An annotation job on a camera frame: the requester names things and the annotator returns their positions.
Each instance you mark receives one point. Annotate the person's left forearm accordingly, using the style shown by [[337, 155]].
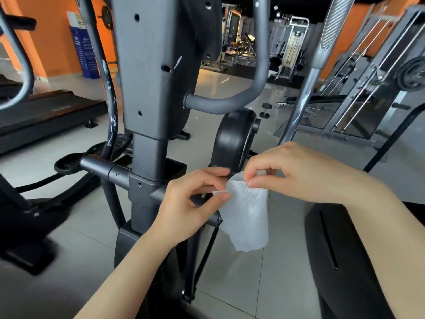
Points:
[[126, 282]]

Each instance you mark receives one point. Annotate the white gym machine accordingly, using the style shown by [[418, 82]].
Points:
[[292, 49]]

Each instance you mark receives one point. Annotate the blue banner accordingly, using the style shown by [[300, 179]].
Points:
[[79, 49]]

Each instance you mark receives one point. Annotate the person's right hand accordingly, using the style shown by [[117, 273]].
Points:
[[305, 172]]

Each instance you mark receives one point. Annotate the glossy black treadmill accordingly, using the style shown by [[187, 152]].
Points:
[[338, 262]]

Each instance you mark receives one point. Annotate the person's left hand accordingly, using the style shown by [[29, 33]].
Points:
[[182, 209]]

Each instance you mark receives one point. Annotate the white wet wipe sheet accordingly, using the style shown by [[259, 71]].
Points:
[[246, 219]]

